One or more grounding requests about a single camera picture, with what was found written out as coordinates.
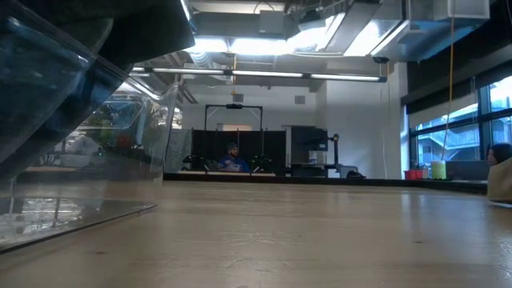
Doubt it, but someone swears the beige corduroy cap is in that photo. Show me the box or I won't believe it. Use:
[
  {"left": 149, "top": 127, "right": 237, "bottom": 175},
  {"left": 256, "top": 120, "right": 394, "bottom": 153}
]
[{"left": 486, "top": 157, "right": 512, "bottom": 204}]

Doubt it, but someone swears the black partition screen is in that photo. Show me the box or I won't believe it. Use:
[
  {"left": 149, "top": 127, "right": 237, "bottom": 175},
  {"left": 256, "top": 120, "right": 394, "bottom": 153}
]
[{"left": 191, "top": 128, "right": 287, "bottom": 175}]

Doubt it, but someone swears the person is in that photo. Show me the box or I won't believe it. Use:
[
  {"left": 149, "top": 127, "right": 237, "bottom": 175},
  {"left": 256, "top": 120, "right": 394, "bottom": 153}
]
[
  {"left": 486, "top": 142, "right": 512, "bottom": 167},
  {"left": 218, "top": 142, "right": 251, "bottom": 174}
]

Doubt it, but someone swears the black monitor on stand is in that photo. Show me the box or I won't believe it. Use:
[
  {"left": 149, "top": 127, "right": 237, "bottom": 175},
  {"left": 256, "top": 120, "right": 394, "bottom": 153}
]
[{"left": 290, "top": 126, "right": 341, "bottom": 177}]

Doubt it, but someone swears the long ceiling light bar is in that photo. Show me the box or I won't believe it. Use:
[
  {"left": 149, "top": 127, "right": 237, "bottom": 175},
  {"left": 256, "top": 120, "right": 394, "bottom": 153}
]
[{"left": 130, "top": 66, "right": 388, "bottom": 83}]

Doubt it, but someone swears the grey hanging cloth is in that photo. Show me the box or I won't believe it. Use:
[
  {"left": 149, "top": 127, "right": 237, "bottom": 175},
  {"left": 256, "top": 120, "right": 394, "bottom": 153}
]
[{"left": 166, "top": 128, "right": 193, "bottom": 173}]

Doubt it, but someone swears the yellow-green container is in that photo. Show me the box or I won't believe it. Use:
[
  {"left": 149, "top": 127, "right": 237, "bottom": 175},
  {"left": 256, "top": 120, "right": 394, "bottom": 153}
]
[{"left": 430, "top": 159, "right": 447, "bottom": 180}]

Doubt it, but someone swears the large window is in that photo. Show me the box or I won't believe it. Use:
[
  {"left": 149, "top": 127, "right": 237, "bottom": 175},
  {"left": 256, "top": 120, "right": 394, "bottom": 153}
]
[{"left": 407, "top": 75, "right": 512, "bottom": 169}]

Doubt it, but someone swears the clear plastic bin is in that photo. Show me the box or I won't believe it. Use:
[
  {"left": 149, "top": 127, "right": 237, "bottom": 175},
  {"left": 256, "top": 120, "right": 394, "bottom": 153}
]
[{"left": 0, "top": 0, "right": 179, "bottom": 255}]

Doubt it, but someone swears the dark laptop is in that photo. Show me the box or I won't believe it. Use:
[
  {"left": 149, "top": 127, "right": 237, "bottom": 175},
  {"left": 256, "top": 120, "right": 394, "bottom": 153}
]
[{"left": 446, "top": 159, "right": 490, "bottom": 181}]

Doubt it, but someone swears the black camera stand frame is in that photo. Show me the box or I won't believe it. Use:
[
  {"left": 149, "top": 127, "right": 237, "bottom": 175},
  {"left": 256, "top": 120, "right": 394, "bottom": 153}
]
[{"left": 204, "top": 103, "right": 264, "bottom": 175}]

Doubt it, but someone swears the black aluminium frame rail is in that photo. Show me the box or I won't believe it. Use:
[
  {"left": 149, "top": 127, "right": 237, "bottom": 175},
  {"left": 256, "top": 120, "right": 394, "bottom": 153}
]
[{"left": 163, "top": 171, "right": 489, "bottom": 196}]

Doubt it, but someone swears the silver ceiling duct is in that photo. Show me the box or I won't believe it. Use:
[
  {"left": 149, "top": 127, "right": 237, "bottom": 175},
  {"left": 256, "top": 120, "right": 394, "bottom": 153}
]
[{"left": 286, "top": 0, "right": 491, "bottom": 63}]

